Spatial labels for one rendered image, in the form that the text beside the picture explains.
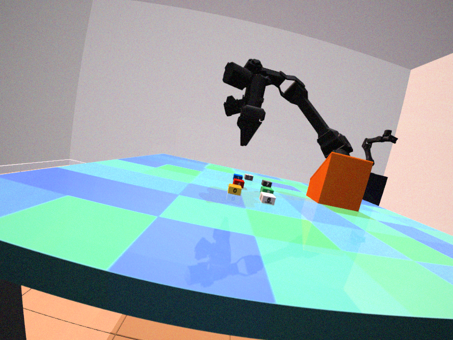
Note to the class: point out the green block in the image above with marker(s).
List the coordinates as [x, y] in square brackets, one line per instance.
[266, 190]

